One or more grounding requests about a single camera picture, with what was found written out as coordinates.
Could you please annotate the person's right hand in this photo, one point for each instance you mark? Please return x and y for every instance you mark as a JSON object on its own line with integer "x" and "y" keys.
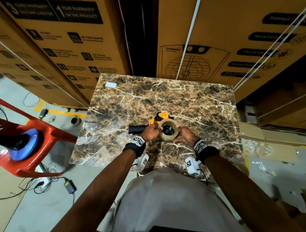
{"x": 187, "y": 137}

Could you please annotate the person's left hand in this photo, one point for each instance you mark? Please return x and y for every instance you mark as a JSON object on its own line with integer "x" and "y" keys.
{"x": 150, "y": 133}

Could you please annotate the yellow black tape dispenser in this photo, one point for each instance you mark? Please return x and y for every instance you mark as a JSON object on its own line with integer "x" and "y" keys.
{"x": 137, "y": 129}

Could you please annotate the clear tape roll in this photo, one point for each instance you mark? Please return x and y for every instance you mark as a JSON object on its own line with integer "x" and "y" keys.
{"x": 167, "y": 138}

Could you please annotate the person's right forearm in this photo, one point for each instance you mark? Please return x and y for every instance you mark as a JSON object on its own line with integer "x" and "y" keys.
{"x": 243, "y": 196}

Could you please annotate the person's left forearm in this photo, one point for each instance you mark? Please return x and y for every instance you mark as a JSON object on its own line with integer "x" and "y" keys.
{"x": 100, "y": 196}

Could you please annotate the person's grey shirt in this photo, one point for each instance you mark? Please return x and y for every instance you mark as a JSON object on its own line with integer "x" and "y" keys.
{"x": 172, "y": 203}

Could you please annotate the flat cardboard sheet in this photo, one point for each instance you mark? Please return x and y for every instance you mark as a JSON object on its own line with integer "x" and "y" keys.
{"x": 267, "y": 143}

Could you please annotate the black left wristband with markers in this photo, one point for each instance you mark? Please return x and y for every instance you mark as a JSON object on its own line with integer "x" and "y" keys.
{"x": 134, "y": 147}

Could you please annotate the black wristband with markers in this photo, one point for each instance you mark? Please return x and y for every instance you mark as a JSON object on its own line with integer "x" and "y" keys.
{"x": 206, "y": 151}
{"x": 134, "y": 147}

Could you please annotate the black right wristband with markers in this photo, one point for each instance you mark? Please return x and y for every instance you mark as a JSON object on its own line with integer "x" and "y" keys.
{"x": 206, "y": 151}

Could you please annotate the white rectangular sticker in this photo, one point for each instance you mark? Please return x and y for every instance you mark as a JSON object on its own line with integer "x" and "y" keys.
{"x": 111, "y": 84}

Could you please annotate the small round cup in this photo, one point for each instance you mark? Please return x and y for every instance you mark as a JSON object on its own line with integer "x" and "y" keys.
{"x": 76, "y": 121}

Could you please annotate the black power adapter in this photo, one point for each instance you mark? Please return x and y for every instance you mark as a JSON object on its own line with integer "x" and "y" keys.
{"x": 70, "y": 187}
{"x": 43, "y": 113}

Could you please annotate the red plastic chair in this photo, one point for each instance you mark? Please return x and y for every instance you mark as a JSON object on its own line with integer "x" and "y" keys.
{"x": 52, "y": 136}

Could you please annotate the black label appliance carton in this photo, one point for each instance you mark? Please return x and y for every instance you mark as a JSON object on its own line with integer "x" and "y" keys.
{"x": 114, "y": 35}

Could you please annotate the white power strip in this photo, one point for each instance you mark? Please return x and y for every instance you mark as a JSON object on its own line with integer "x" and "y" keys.
{"x": 43, "y": 182}

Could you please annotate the fan print appliance carton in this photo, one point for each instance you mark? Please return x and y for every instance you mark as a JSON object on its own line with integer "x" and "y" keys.
{"x": 227, "y": 24}

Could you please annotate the black cylinder device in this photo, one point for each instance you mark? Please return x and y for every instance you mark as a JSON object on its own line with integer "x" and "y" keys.
{"x": 14, "y": 142}

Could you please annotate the printed appliance carton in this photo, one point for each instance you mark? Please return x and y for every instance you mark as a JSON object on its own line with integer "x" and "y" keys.
{"x": 24, "y": 79}

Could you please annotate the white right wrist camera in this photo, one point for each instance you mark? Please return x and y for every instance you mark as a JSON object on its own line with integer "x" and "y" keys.
{"x": 192, "y": 166}

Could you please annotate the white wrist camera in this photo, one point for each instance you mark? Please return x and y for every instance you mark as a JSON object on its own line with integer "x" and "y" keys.
{"x": 142, "y": 162}
{"x": 192, "y": 166}

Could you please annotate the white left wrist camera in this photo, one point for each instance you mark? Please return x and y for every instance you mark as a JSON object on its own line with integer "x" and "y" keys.
{"x": 142, "y": 162}

